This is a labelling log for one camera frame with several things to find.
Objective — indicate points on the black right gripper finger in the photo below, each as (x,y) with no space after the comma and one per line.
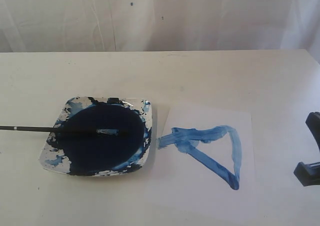
(308,174)
(313,123)

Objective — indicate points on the black paintbrush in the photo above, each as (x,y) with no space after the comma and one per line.
(88,131)

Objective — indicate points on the white paper sheet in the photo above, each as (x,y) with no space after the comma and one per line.
(204,161)

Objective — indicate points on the white dish with blue paint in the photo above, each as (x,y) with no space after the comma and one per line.
(96,155)

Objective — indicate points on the white backdrop cloth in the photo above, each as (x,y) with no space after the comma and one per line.
(158,25)

